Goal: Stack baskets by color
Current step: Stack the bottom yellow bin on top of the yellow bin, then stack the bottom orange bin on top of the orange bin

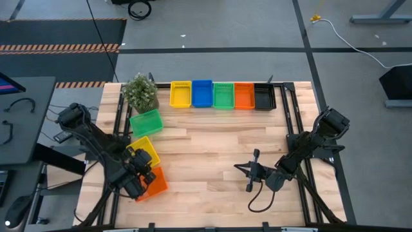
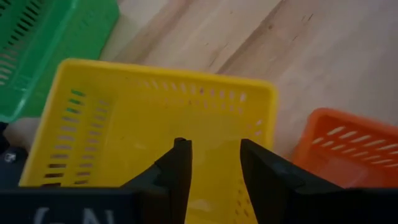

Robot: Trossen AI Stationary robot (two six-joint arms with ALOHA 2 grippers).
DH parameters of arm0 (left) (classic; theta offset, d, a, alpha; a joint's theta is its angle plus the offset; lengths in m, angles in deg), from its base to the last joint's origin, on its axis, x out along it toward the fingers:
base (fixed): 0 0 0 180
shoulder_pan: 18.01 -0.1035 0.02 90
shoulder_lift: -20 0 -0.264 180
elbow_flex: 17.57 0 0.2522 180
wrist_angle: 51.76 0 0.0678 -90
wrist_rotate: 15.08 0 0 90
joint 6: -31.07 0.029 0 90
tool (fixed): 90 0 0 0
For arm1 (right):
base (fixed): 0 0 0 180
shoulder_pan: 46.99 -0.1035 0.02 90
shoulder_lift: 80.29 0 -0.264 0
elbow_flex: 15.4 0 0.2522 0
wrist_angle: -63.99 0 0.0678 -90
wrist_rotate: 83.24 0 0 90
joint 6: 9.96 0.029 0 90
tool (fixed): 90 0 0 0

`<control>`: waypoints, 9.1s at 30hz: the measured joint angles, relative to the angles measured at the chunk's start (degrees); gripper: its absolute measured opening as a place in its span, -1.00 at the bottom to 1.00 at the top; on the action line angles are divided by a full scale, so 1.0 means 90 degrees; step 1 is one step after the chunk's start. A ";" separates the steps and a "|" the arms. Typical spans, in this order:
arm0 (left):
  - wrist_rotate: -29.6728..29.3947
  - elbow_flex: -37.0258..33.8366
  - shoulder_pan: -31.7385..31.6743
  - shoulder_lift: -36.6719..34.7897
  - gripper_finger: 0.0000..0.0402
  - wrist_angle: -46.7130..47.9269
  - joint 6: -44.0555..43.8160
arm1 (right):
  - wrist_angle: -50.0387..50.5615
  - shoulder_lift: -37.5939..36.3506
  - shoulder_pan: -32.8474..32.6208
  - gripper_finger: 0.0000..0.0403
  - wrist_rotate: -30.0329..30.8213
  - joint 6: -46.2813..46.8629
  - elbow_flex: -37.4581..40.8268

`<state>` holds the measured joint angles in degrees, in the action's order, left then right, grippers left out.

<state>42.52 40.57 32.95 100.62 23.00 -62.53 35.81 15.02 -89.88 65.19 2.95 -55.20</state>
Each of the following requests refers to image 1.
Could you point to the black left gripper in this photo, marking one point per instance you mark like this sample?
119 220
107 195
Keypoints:
135 174

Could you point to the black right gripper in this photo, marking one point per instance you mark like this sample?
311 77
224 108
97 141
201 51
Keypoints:
253 154

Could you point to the orange plastic basket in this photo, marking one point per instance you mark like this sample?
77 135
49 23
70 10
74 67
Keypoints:
244 96
159 187

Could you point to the yellow plastic basket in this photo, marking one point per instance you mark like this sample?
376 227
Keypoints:
180 96
148 146

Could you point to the green plastic basket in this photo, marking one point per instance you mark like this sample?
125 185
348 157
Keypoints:
223 96
146 124

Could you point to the black plastic basket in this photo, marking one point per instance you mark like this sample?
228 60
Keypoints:
264 98

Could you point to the blue plastic basket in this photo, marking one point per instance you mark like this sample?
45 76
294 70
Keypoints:
202 95

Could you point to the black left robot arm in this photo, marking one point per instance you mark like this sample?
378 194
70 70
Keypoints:
74 117

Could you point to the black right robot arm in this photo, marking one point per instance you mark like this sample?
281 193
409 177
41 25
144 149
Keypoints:
331 124

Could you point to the black table clamp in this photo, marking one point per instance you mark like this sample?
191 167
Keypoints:
151 227
270 80
151 78
265 227

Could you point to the black desk leg beam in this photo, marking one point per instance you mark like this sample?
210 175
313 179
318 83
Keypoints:
61 159

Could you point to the black power brick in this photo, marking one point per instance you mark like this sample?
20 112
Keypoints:
62 137

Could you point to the potted plant in striped pot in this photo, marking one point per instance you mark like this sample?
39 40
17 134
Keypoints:
140 91

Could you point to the black caster wheel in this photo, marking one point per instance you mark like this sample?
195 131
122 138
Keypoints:
42 221

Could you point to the black desk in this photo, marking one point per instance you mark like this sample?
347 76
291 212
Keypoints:
32 135

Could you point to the black computer mouse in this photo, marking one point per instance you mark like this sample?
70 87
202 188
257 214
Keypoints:
17 209

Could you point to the black keyboard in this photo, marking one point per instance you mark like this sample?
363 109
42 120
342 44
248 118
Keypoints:
4 190

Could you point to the computer monitor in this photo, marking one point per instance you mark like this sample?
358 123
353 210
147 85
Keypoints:
8 87

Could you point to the black hazard-striped floor mat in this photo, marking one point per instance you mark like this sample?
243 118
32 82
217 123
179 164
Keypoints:
48 32

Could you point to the black angular floor stand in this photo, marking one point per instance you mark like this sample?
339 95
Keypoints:
397 83

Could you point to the grey desk leg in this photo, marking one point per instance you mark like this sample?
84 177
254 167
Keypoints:
380 18

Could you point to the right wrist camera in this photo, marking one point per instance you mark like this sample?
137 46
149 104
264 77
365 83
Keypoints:
264 172

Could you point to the black aluminium table frame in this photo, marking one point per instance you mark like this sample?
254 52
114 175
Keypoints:
162 85

